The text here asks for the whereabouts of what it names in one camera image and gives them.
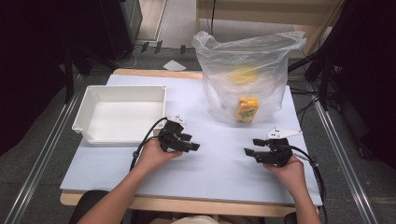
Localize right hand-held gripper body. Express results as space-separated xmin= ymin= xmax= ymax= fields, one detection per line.
xmin=254 ymin=127 xmax=303 ymax=168

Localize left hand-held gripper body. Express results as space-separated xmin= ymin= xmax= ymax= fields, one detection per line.
xmin=157 ymin=115 xmax=188 ymax=154

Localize yellow juice carton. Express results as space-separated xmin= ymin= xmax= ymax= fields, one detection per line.
xmin=234 ymin=95 xmax=261 ymax=123

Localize clear plastic bag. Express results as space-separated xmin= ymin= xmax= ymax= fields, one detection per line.
xmin=191 ymin=30 xmax=308 ymax=126

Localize person's left hand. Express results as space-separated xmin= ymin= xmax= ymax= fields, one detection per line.
xmin=135 ymin=138 xmax=183 ymax=172

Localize person's right hand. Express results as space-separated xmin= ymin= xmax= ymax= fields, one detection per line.
xmin=262 ymin=154 xmax=306 ymax=191

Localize pale blue table mat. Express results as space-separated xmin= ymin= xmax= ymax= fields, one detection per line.
xmin=60 ymin=74 xmax=323 ymax=207

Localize white plastic bin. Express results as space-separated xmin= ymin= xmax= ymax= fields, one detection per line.
xmin=71 ymin=84 xmax=168 ymax=147

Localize wooden table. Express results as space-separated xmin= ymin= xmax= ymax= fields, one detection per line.
xmin=60 ymin=68 xmax=301 ymax=218

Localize white paper sheet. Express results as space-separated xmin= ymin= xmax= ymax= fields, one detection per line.
xmin=163 ymin=59 xmax=188 ymax=73

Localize person's beige clothing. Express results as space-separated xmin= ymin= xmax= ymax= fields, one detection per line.
xmin=170 ymin=215 xmax=220 ymax=224

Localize black metal stand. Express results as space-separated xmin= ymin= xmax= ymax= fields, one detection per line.
xmin=288 ymin=43 xmax=335 ymax=111
xmin=62 ymin=43 xmax=120 ymax=105

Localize black cabinet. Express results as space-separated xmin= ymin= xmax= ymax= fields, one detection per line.
xmin=98 ymin=0 xmax=144 ymax=62

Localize wooden furniture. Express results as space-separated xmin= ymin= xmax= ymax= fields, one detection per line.
xmin=195 ymin=0 xmax=347 ymax=58

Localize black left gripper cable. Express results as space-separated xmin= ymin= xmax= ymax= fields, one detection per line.
xmin=129 ymin=117 xmax=169 ymax=172

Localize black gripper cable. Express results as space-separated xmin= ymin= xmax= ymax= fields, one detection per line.
xmin=288 ymin=144 xmax=329 ymax=224
xmin=129 ymin=117 xmax=169 ymax=172

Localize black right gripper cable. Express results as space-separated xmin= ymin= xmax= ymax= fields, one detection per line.
xmin=288 ymin=144 xmax=329 ymax=224

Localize black floor cables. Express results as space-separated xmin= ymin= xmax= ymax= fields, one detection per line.
xmin=290 ymin=87 xmax=322 ymax=118

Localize metal floor rail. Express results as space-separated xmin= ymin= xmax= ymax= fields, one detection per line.
xmin=3 ymin=74 xmax=84 ymax=224
xmin=307 ymin=82 xmax=379 ymax=224

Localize white floor cable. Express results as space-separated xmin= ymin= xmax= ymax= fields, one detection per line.
xmin=120 ymin=46 xmax=139 ymax=70

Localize thin black hanging cable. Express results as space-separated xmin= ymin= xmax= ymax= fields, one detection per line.
xmin=210 ymin=0 xmax=217 ymax=35

